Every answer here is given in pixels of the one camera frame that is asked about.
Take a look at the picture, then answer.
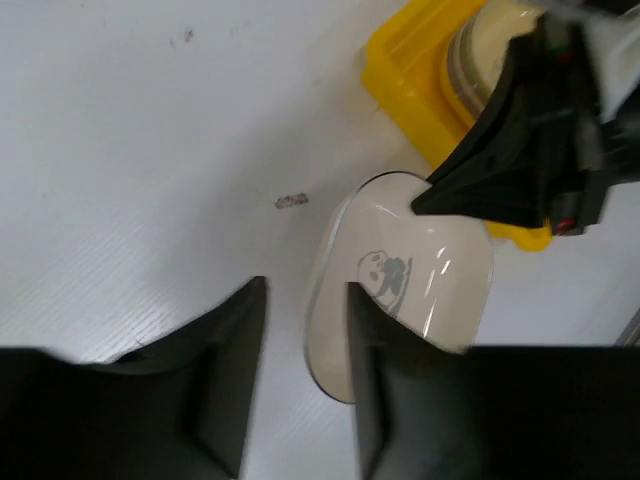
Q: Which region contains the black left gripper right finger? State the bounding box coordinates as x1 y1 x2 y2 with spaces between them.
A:
347 283 639 479

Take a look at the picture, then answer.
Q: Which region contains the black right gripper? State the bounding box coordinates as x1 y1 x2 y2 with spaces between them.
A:
411 1 639 235

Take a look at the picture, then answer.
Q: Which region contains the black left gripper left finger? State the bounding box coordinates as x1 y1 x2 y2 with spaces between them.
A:
1 277 268 479

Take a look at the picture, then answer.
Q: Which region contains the cream panda plate back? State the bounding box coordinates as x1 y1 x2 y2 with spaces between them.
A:
305 171 493 404

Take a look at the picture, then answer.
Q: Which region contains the yellow panda plate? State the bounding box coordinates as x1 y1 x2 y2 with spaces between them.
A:
444 1 544 119

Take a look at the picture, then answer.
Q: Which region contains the yellow plastic bin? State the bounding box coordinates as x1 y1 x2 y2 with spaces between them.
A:
362 1 551 252

